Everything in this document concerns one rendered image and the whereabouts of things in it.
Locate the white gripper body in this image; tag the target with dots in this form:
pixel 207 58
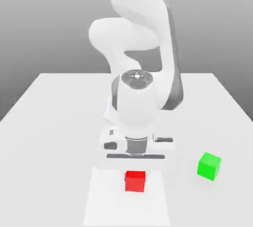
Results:
pixel 136 160

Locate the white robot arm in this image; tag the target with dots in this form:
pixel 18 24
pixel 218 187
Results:
pixel 138 102

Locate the small red cube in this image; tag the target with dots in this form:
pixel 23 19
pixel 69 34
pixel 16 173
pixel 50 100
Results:
pixel 135 182

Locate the small green cube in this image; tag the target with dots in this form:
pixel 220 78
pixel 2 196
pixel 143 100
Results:
pixel 208 166

